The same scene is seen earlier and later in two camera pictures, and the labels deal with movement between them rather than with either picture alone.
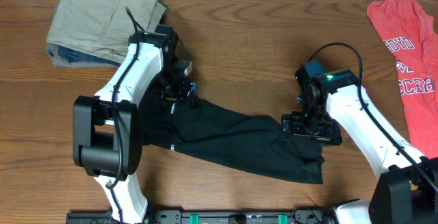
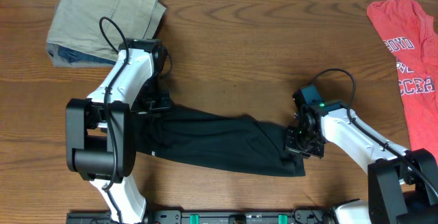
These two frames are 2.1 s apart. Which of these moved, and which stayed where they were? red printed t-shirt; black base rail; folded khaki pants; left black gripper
Moved: left black gripper
Stayed: black base rail; folded khaki pants; red printed t-shirt
